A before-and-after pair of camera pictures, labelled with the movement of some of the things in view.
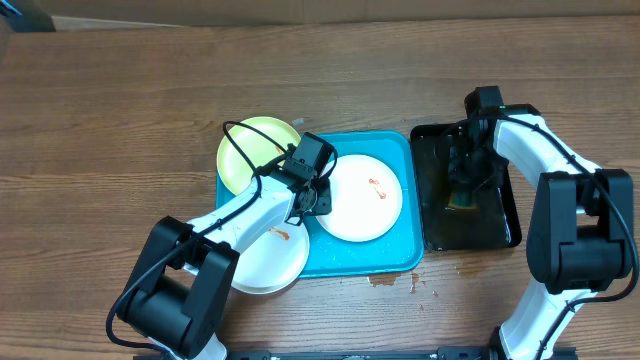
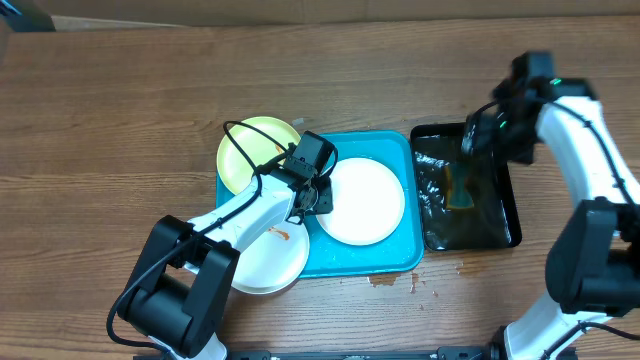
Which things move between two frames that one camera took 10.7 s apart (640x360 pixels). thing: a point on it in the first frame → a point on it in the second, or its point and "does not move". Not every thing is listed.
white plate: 274,260 does not move
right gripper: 463,170 → 473,138
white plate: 366,198 does not move
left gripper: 325,201 does not move
